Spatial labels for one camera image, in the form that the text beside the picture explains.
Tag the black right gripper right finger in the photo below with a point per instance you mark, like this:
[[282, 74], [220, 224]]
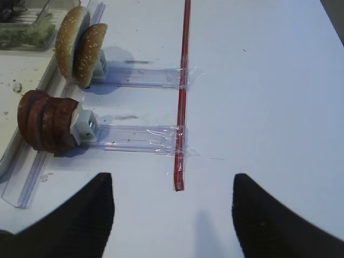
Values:
[[267, 228]]

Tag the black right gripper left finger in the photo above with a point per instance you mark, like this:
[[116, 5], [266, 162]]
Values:
[[80, 227]]

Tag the meat patty slice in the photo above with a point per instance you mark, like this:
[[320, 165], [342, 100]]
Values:
[[63, 139], [35, 122], [24, 107]]

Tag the white meat pusher block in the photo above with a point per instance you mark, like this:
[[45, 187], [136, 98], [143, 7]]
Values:
[[84, 126]]

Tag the green lettuce in box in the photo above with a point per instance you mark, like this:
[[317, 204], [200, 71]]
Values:
[[38, 36]]

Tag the red strip on table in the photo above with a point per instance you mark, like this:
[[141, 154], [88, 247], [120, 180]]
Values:
[[182, 102]]

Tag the white bun pusher block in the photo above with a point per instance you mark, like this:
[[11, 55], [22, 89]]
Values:
[[100, 67]]

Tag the small sesame bun top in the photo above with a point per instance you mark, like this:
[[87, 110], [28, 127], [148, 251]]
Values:
[[87, 53]]

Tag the large sesame bun top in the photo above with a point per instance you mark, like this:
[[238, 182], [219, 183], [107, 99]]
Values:
[[73, 26]]

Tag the clear plastic vegetable box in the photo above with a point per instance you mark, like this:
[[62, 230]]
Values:
[[18, 14]]

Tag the clear right long rail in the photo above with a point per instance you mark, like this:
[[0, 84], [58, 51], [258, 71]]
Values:
[[20, 163]]

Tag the clear meat slide rail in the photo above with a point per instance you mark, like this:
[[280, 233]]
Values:
[[147, 139]]

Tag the clear bun slide rail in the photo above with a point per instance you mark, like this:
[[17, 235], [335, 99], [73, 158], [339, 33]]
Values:
[[142, 78]]

